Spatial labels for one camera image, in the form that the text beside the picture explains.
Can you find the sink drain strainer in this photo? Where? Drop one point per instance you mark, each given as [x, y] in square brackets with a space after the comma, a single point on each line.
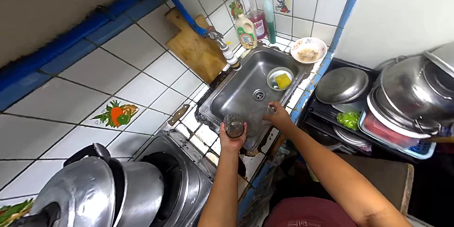
[259, 94]

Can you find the pink liquid soap bottle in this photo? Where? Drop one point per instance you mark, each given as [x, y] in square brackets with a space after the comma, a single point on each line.
[259, 24]

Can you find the light blue plastic basket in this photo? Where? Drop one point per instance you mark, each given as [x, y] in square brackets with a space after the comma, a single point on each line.
[427, 151]

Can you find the red plastic container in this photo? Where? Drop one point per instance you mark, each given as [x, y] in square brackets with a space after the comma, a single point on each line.
[385, 129]

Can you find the round dented metal lid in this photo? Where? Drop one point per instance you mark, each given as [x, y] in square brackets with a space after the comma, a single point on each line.
[342, 85]

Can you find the beige jug bottle green label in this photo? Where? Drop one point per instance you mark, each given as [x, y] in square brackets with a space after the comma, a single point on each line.
[245, 33]

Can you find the floral white bowl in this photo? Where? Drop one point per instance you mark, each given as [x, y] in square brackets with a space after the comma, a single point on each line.
[308, 50]

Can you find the large metal pot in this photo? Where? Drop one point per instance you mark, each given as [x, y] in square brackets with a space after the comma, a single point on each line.
[411, 85]

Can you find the person's right hand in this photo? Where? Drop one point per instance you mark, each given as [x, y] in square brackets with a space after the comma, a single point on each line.
[280, 117]

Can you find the person's left thumb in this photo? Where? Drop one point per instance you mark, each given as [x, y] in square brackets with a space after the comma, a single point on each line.
[245, 130]

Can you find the person's left fingers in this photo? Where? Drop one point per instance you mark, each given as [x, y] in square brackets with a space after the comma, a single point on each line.
[222, 132]

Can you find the person's left hand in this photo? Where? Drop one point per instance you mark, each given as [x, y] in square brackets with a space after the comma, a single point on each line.
[232, 143]

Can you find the black dish rack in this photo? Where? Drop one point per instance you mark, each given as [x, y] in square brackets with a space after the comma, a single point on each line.
[322, 110]

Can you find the green plastic bag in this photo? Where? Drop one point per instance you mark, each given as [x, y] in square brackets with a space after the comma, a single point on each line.
[348, 120]

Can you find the person's left forearm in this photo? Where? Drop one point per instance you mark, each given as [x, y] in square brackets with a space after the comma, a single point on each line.
[222, 191]

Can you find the person's body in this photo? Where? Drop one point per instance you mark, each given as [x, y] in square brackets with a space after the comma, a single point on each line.
[308, 212]

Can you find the small bowl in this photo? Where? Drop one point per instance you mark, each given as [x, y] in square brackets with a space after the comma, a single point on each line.
[272, 78]

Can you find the person's right fingers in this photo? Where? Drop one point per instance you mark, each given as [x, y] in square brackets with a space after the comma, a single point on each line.
[272, 114]

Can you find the wooden cutting board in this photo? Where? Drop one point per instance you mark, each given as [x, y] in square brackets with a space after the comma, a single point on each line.
[195, 46]

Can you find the stainless steel sink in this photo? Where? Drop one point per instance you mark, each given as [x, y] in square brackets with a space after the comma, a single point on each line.
[244, 85]

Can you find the metal faucet with white fitting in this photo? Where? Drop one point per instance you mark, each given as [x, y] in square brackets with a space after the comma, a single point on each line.
[225, 49]

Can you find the tall green bottle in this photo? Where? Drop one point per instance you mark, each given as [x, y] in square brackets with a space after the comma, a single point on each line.
[269, 21]

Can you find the clear drinking glass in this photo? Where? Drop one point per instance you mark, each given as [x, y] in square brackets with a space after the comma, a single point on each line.
[234, 126]

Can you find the metal plate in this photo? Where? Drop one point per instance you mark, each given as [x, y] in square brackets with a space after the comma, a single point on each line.
[349, 136]

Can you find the white rimmed basin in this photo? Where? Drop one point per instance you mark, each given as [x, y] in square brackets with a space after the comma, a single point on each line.
[393, 122]

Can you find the aluminium pot lid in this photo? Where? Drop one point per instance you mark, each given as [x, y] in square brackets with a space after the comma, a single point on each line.
[79, 191]

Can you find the person's right forearm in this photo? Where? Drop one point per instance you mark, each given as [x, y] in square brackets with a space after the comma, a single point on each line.
[340, 170]

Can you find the yellow sponge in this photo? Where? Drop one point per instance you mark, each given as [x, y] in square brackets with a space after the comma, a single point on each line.
[282, 81]

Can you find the blue water pipe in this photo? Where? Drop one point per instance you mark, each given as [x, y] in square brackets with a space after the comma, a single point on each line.
[117, 16]

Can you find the gas stove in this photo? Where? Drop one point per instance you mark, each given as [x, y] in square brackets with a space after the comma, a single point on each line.
[193, 184]

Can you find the large aluminium pot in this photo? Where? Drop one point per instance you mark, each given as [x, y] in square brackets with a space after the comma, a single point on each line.
[142, 188]

